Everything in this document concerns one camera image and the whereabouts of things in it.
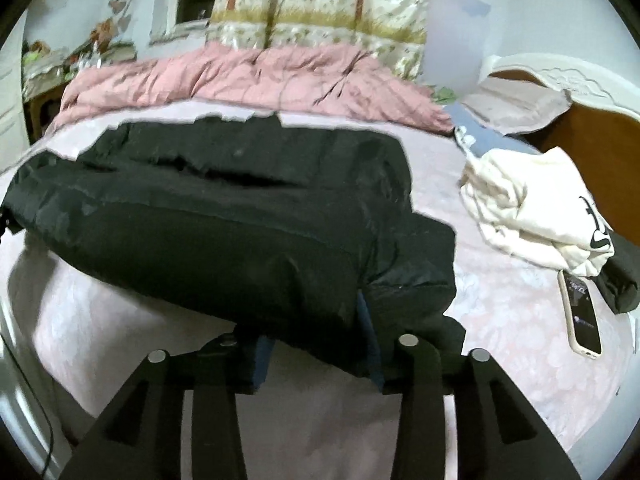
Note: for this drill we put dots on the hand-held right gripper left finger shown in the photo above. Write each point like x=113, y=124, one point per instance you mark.
x=262, y=360

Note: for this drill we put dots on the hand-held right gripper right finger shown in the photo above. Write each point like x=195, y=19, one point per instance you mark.
x=367, y=332

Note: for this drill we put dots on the black puffer jacket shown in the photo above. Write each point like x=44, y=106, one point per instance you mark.
x=225, y=225

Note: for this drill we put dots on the pink floral bed sheet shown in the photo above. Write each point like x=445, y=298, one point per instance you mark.
x=500, y=310

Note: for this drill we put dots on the cream white sweatshirt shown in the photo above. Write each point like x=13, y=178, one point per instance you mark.
x=530, y=210

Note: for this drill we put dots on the smartphone in beige case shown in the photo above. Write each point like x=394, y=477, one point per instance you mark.
x=582, y=320

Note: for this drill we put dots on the blue cloth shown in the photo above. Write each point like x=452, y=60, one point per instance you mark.
x=485, y=135

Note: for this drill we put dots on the green patterned cloth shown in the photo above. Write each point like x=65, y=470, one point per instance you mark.
x=444, y=94

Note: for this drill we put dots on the dark folded cloth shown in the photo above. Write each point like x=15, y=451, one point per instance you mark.
x=622, y=280

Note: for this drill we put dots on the pink duvet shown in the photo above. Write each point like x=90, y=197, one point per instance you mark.
x=280, y=80

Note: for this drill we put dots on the pale pink pillow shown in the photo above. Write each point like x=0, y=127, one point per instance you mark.
x=520, y=107

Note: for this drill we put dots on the white and wooden headboard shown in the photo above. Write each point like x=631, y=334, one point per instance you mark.
x=600, y=135

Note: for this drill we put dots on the floral patterned curtain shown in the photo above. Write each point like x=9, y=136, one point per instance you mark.
x=325, y=5

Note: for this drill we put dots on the cluttered wooden desk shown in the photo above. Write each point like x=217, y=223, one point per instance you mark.
x=50, y=80

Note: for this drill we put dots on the white cabinet door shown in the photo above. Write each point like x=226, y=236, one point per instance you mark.
x=10, y=100

